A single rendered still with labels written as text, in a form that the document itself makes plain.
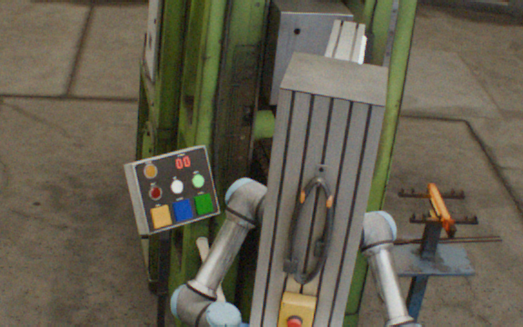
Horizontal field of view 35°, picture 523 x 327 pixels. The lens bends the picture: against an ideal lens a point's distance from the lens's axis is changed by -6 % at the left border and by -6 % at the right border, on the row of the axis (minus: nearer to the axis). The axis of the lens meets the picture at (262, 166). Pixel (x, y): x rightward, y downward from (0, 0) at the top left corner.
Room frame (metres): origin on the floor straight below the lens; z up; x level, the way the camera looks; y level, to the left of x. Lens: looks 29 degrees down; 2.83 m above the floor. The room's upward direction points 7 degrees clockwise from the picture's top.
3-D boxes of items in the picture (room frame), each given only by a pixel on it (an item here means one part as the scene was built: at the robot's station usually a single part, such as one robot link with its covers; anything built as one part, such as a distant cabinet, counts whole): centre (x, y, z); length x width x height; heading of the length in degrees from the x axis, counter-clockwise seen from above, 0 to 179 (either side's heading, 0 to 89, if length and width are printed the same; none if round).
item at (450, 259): (3.19, -0.78, 0.74); 0.40 x 0.30 x 0.02; 99
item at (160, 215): (2.83, 0.36, 1.01); 0.07 x 0.05 x 0.07; 131
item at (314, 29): (3.44, -0.13, 1.56); 0.42 x 0.39 x 0.40; 16
